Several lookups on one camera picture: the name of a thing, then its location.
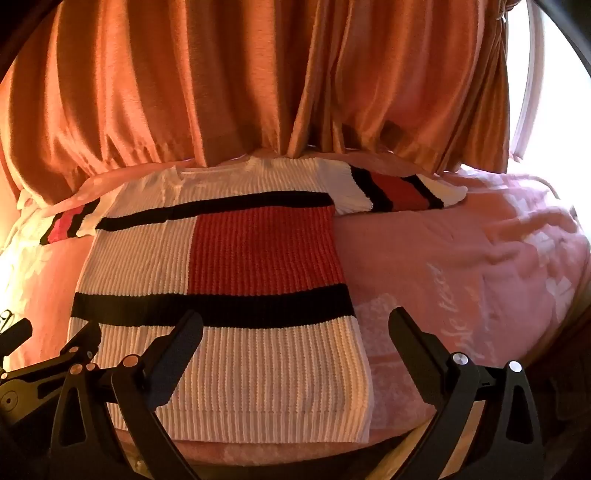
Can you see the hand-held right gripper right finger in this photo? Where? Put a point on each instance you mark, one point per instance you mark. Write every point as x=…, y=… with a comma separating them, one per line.
x=414, y=350

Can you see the white window frame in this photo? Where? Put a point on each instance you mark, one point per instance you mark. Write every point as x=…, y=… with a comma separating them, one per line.
x=530, y=92

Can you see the black eyeglasses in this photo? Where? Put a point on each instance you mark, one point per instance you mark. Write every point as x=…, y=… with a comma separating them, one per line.
x=3, y=316

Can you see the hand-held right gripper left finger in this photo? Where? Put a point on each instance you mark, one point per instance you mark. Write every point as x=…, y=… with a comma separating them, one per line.
x=178, y=350

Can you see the white red black knit sweater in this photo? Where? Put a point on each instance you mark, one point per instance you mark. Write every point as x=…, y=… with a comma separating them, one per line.
x=258, y=258

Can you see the orange pink curtain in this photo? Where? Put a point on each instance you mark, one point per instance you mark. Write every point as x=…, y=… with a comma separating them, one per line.
x=231, y=69

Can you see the pink patterned blanket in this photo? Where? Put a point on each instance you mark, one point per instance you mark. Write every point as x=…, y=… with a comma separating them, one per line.
x=438, y=277

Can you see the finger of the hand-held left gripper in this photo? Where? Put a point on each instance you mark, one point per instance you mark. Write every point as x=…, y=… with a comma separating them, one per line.
x=79, y=346
x=18, y=331

